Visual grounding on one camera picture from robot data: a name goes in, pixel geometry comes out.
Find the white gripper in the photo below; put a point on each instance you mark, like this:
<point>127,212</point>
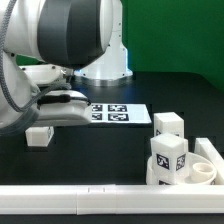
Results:
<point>63,108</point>

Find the white round stool seat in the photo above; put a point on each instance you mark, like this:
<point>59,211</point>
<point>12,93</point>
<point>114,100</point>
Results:
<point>201,172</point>

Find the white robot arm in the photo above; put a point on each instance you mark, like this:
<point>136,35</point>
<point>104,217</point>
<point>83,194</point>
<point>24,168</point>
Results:
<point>84,36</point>

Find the white sheet with markers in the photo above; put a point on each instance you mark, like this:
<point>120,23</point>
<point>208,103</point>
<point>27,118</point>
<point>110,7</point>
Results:
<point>120,113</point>

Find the white front rail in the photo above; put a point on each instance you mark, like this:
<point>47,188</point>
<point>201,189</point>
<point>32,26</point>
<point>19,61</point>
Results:
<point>111,199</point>

